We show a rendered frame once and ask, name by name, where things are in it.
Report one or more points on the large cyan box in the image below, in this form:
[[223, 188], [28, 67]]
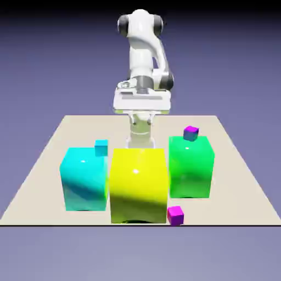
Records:
[[83, 175]]

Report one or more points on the large yellow box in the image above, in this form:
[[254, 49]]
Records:
[[138, 182]]

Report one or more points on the small magenta cube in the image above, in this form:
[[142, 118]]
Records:
[[175, 215]]

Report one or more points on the small purple cube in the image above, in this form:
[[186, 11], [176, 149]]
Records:
[[191, 133]]

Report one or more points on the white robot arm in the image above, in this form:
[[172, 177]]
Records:
[[140, 44]]

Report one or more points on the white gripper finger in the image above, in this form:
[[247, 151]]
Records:
[[150, 119], [133, 119]]

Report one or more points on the large green box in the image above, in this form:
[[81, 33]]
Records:
[[191, 169]]

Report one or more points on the small cyan cube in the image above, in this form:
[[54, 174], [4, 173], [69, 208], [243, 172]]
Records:
[[101, 148]]

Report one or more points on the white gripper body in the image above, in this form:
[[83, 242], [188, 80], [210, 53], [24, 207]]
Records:
[[142, 103]]

